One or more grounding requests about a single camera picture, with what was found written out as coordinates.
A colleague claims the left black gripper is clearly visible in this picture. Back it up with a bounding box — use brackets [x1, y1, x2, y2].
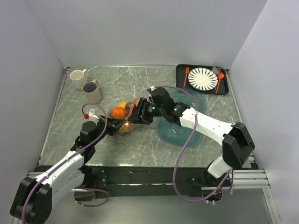
[91, 115, 126, 146]

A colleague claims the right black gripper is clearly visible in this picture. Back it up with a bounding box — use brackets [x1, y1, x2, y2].
[127, 98, 165, 125]

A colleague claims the small orange pumpkin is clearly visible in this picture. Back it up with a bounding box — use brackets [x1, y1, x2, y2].
[110, 107, 127, 119]

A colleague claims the clear zip top bag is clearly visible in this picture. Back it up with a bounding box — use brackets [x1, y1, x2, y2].
[108, 98, 139, 136]

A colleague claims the yellow corn cob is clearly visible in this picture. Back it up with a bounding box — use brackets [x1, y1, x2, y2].
[118, 102, 127, 108]

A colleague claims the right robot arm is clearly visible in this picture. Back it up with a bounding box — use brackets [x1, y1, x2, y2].
[128, 86, 255, 186]

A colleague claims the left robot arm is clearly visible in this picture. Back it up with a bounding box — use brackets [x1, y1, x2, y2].
[10, 116, 127, 224]

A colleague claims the teal transparent food tray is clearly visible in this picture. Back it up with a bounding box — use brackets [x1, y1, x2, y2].
[156, 88, 206, 146]

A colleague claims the beige mug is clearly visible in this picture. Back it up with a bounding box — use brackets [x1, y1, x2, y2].
[82, 79, 101, 104]

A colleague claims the white mug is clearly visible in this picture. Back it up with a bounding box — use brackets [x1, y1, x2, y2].
[69, 69, 87, 90]

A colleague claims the black serving tray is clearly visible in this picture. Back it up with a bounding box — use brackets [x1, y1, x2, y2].
[176, 64, 229, 95]

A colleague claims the orange plastic fork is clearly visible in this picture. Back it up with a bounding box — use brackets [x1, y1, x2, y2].
[183, 67, 190, 88]

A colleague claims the white striped plate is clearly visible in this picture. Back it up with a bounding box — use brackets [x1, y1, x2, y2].
[188, 67, 218, 91]

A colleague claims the orange plastic spoon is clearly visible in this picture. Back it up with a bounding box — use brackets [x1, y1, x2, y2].
[215, 72, 224, 93]

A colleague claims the clear drinking glass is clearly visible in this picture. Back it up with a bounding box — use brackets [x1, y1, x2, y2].
[212, 62, 223, 75]

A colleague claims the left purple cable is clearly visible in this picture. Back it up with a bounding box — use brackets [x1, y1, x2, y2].
[21, 103, 110, 224]

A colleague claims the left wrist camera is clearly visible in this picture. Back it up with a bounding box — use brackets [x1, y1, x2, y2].
[84, 108, 99, 120]

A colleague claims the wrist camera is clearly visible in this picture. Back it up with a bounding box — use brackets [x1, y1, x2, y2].
[147, 86, 156, 93]
[84, 108, 99, 120]

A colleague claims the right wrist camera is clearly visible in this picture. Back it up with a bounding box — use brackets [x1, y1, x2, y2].
[147, 86, 156, 93]

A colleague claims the black base frame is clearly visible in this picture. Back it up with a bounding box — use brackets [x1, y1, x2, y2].
[79, 165, 231, 198]

